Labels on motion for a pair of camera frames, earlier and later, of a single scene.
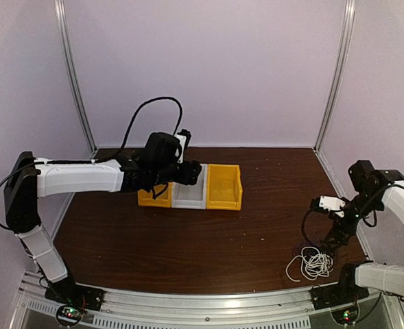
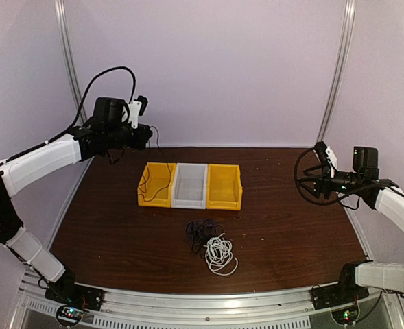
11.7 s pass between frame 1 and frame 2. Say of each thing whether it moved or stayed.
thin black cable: moved
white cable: moved
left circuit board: stayed
